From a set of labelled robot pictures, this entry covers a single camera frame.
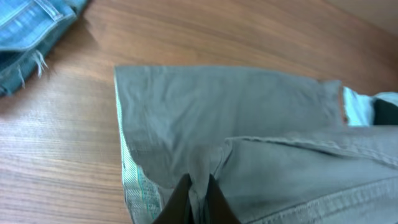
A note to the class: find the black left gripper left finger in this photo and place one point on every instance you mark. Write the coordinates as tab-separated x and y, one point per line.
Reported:
178	209

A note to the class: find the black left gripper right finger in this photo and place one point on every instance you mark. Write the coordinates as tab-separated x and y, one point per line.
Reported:
217	208

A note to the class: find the grey cotton shorts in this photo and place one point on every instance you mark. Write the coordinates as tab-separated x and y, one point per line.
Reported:
278	145

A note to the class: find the light blue shirt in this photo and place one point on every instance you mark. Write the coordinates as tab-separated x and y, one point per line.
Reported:
359	108

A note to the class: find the black garment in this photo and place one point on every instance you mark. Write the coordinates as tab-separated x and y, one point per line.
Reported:
385	113

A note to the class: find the folded blue denim shorts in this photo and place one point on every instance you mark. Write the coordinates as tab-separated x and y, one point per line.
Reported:
29	29

